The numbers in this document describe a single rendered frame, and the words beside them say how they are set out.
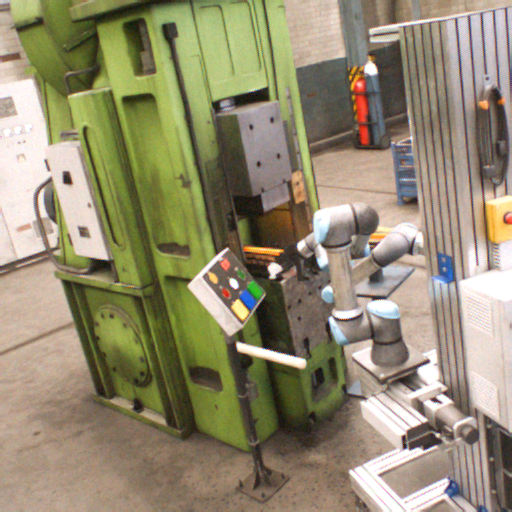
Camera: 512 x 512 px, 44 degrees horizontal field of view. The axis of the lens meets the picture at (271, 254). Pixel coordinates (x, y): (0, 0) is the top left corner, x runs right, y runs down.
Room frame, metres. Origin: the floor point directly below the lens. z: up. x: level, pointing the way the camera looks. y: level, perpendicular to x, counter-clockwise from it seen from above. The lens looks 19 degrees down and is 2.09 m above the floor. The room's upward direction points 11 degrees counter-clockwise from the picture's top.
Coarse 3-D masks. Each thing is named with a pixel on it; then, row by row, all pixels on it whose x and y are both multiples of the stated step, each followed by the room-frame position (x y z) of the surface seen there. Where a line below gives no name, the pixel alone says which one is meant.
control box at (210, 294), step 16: (224, 256) 2.73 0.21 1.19; (208, 272) 2.56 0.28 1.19; (224, 272) 2.64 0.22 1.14; (192, 288) 2.51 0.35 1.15; (208, 288) 2.48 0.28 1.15; (224, 288) 2.55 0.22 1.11; (240, 288) 2.64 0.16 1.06; (208, 304) 2.49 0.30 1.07; (224, 304) 2.47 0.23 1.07; (256, 304) 2.64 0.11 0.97; (224, 320) 2.47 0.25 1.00; (240, 320) 2.47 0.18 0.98
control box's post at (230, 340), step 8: (224, 336) 2.66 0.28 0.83; (232, 336) 2.65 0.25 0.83; (232, 344) 2.65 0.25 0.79; (232, 352) 2.64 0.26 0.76; (232, 360) 2.65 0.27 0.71; (232, 368) 2.66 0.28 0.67; (240, 368) 2.66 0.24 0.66; (240, 376) 2.65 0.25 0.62; (240, 384) 2.64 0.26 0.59; (240, 392) 2.65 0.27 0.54; (240, 400) 2.66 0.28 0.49; (248, 400) 2.66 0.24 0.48; (248, 408) 2.65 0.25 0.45; (248, 416) 2.64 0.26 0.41; (248, 424) 2.64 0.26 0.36; (248, 432) 2.65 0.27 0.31; (256, 432) 2.66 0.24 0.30; (256, 440) 2.65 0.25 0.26; (256, 448) 2.65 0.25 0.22; (256, 456) 2.64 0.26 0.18; (256, 464) 2.65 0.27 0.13
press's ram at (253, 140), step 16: (224, 112) 3.17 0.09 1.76; (240, 112) 3.03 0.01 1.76; (256, 112) 3.10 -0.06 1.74; (272, 112) 3.17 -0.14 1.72; (224, 128) 3.08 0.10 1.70; (240, 128) 3.01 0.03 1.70; (256, 128) 3.08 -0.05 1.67; (272, 128) 3.16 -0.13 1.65; (224, 144) 3.10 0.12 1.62; (240, 144) 3.02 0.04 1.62; (256, 144) 3.07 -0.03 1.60; (272, 144) 3.14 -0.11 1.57; (240, 160) 3.03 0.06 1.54; (256, 160) 3.05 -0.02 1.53; (272, 160) 3.13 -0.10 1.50; (288, 160) 3.21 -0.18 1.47; (240, 176) 3.05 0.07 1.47; (256, 176) 3.04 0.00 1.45; (272, 176) 3.11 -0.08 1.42; (288, 176) 3.19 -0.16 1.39; (240, 192) 3.07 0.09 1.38; (256, 192) 3.02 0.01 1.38
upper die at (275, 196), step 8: (280, 184) 3.15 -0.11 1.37; (264, 192) 3.06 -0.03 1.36; (272, 192) 3.10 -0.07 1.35; (280, 192) 3.14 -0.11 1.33; (288, 192) 3.18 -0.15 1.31; (240, 200) 3.15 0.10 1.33; (248, 200) 3.11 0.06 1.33; (256, 200) 3.07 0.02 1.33; (264, 200) 3.05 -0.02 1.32; (272, 200) 3.09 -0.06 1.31; (280, 200) 3.13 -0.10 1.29; (288, 200) 3.17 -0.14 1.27; (240, 208) 3.16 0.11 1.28; (248, 208) 3.12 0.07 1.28; (256, 208) 3.08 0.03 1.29; (264, 208) 3.05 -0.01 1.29
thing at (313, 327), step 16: (288, 272) 3.09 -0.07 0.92; (272, 288) 3.03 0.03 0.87; (288, 288) 3.00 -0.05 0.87; (272, 304) 3.09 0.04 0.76; (288, 304) 2.99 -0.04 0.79; (304, 304) 3.07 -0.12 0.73; (320, 304) 3.16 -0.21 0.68; (272, 320) 3.11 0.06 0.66; (288, 320) 2.98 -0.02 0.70; (304, 320) 3.05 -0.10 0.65; (320, 320) 3.14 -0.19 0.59; (272, 336) 3.12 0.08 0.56; (288, 336) 2.99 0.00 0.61; (304, 336) 3.04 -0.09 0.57; (320, 336) 3.12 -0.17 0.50; (288, 352) 3.02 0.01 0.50; (304, 352) 3.02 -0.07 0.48
